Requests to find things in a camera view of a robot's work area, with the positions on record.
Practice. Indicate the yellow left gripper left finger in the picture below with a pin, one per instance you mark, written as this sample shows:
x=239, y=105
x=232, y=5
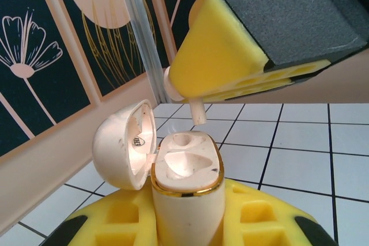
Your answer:
x=115, y=220

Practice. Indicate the cream earbud charging case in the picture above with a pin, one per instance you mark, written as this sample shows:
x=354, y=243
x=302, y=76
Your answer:
x=187, y=200

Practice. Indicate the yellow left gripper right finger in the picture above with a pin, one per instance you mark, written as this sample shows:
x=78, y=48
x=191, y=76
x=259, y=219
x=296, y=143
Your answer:
x=259, y=217

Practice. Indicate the aluminium corner post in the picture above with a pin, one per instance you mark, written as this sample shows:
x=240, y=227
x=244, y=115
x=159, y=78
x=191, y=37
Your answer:
x=144, y=41

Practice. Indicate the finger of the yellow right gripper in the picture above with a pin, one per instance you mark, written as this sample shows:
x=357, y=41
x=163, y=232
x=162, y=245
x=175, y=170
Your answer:
x=259, y=21
x=276, y=80

